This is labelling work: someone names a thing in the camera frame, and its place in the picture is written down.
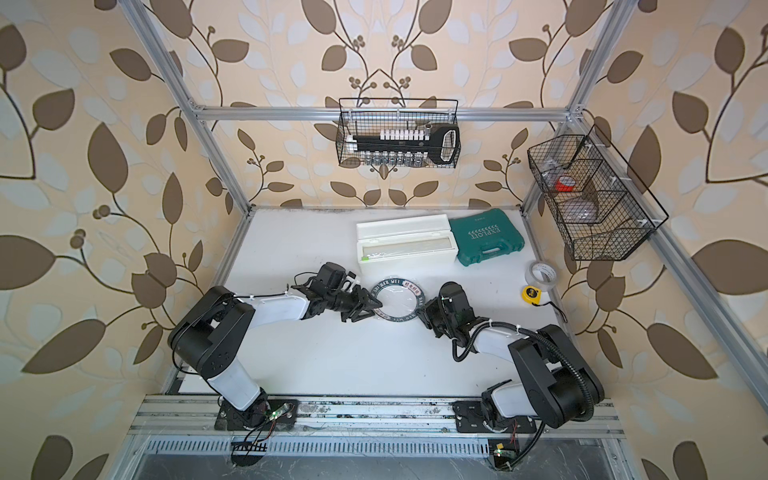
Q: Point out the back black wire basket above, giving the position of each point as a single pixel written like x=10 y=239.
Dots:
x=369 y=114

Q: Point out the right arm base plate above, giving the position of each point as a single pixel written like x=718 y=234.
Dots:
x=475 y=416

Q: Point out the clear plastic wrap sheet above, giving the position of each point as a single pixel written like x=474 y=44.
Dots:
x=398 y=299

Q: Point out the white tape roll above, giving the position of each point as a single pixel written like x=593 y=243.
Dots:
x=541 y=275

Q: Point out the aluminium front rail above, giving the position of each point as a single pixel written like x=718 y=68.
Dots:
x=346 y=415

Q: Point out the green tool case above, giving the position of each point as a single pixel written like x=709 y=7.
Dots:
x=485 y=236

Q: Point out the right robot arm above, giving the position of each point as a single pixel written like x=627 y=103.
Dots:
x=554 y=383

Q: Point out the white plate green rim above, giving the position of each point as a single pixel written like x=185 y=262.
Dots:
x=398 y=299

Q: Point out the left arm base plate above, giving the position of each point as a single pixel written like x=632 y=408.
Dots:
x=262 y=414

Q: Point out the yellow tape measure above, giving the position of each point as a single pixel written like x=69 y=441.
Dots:
x=532 y=295

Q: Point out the red item in basket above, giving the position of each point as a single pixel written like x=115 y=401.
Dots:
x=565 y=184

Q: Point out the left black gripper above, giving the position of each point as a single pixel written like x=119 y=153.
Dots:
x=361 y=303

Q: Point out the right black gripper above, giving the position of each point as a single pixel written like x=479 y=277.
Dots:
x=426 y=312

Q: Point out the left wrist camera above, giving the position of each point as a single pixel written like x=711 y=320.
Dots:
x=350 y=282

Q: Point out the black wire basket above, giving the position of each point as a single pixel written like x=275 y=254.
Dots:
x=369 y=114
x=612 y=210

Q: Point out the black socket set holder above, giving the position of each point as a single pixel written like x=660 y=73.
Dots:
x=429 y=145

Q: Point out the right black wire basket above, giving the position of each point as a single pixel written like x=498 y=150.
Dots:
x=612 y=210

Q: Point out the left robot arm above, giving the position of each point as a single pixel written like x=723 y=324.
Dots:
x=210 y=336

